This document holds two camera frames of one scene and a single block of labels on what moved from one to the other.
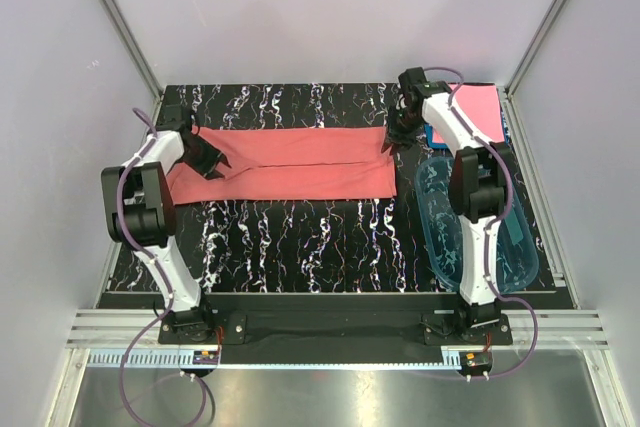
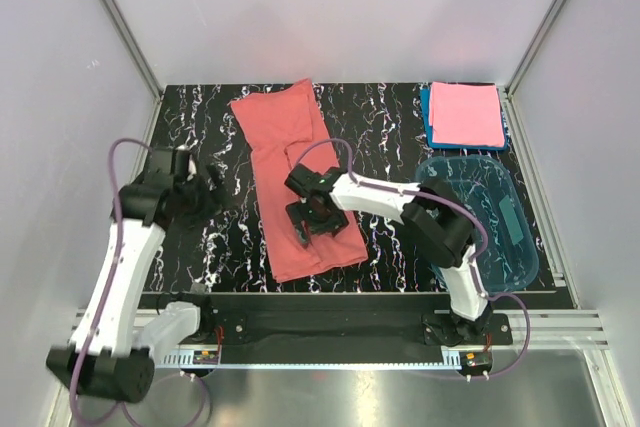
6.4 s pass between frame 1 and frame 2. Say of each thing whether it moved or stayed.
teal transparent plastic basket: stayed
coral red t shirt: moved
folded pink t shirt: stayed
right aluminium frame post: stayed
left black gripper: moved
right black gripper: moved
